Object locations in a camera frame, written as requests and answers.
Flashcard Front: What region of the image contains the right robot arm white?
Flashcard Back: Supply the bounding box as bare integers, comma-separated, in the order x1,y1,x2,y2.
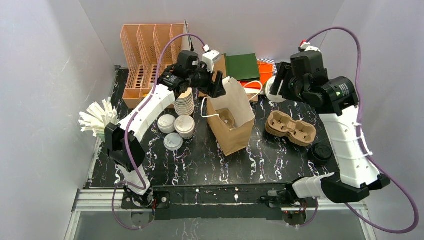
271,50,391,204

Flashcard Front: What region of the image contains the stack of white lids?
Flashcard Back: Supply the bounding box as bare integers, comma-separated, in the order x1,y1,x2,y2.
157,114,176,134

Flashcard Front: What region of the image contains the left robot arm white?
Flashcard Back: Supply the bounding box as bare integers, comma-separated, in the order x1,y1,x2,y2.
104,50,226,207

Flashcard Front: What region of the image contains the dark green paper bag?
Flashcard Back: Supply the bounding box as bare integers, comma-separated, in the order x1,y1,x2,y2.
222,53,260,82

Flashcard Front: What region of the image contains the black round lid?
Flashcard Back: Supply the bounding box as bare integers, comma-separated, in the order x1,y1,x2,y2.
308,143,333,166

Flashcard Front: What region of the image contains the stack of paper cups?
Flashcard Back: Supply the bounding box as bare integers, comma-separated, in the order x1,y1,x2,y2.
173,87,195,116

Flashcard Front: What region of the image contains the purple cable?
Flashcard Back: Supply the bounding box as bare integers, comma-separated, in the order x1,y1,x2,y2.
111,33,208,231
304,26,420,234

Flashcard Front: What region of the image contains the cardboard two-cup carrier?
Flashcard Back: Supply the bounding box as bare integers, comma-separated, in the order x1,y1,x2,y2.
265,110,317,147

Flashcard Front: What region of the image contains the single paper cup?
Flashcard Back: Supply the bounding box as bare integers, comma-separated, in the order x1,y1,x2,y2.
174,115,195,139

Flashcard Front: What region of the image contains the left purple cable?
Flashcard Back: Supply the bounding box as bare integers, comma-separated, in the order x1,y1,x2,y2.
111,33,208,231

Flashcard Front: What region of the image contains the tan paper bag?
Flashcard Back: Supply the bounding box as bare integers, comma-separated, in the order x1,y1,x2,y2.
201,76,257,157

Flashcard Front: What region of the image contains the white wrapped straws bundle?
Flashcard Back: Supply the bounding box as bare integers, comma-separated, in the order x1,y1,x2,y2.
78,97,119,141

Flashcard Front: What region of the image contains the green paper cup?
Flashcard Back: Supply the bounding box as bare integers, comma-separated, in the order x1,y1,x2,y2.
265,76,287,104

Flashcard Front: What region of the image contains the pink desk file organizer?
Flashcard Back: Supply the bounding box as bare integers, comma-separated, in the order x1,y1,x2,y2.
120,23,188,109

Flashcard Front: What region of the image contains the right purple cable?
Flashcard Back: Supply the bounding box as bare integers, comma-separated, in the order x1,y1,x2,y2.
304,26,420,234

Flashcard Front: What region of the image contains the white folder in organizer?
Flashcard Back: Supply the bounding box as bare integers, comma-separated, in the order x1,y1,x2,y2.
181,20,195,52

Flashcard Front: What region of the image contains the loose white lid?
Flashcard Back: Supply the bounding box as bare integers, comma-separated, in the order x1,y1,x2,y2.
163,132,184,151

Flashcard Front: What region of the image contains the orange paper bag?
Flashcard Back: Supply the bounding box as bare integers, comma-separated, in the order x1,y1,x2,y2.
240,59,277,90

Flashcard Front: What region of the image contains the single white lid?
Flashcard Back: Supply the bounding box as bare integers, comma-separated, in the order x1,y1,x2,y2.
174,115,195,132

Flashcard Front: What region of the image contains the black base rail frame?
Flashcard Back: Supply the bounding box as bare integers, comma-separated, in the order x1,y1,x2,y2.
71,180,375,240

